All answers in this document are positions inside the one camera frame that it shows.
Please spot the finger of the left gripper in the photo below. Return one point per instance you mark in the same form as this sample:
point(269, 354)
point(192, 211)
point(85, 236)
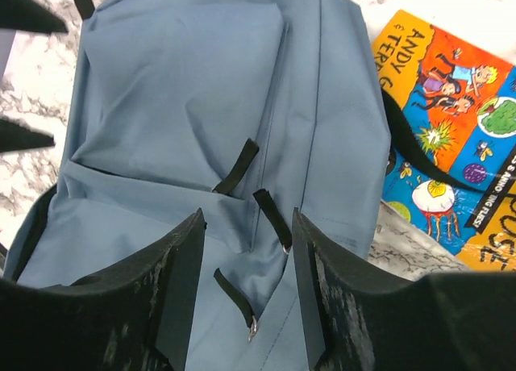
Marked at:
point(16, 138)
point(30, 16)

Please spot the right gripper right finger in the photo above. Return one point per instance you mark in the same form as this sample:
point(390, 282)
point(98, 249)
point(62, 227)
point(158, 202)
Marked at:
point(356, 316)

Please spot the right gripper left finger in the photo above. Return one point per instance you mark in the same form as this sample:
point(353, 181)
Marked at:
point(136, 314)

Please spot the blue student backpack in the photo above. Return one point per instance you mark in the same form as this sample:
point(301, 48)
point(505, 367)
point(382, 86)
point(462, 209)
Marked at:
point(245, 110)

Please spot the orange comic book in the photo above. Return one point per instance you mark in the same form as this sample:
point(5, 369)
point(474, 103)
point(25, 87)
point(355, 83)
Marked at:
point(459, 102)

